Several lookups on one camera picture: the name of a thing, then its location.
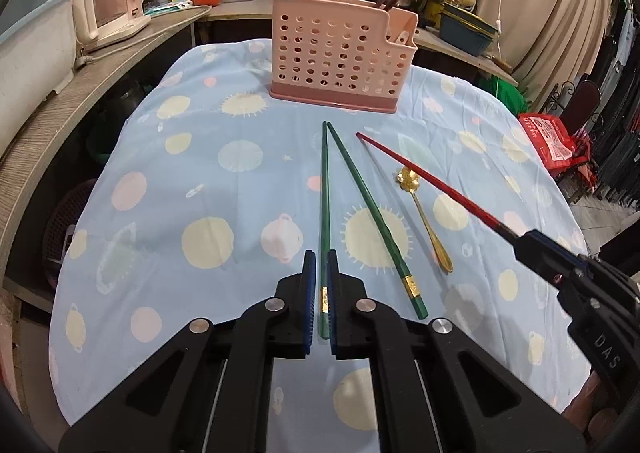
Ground green chopstick gold band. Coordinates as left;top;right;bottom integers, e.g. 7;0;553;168
326;122;428;320

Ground gold flower spoon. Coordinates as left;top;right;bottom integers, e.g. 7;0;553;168
396;166;454;274

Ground white ceramic soup spoon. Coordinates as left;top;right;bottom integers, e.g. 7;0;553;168
395;31;410;45

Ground pink perforated utensil holder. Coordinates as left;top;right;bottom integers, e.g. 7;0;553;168
270;0;418;113

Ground person right hand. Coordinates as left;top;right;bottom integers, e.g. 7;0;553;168
562;371;618;442

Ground red plastic bag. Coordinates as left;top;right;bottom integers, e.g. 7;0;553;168
518;113;591;178

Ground dark metal chair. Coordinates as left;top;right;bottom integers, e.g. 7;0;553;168
544;80;600;135

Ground green plastic bag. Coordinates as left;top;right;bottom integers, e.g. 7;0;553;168
477;75;528;116

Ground blue patterned tablecloth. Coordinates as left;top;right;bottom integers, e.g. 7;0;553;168
49;39;590;424

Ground blue yellow stacked basins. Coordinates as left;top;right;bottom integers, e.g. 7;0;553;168
439;2;498;57

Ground beige curtain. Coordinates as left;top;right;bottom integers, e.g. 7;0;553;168
476;0;611;110

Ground white dish drainer box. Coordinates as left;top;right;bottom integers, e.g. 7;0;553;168
0;0;76;151

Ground wet wipes pack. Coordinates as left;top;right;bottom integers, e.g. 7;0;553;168
144;0;193;18

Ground white pink electric kettle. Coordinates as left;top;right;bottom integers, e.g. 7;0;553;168
72;0;151;52

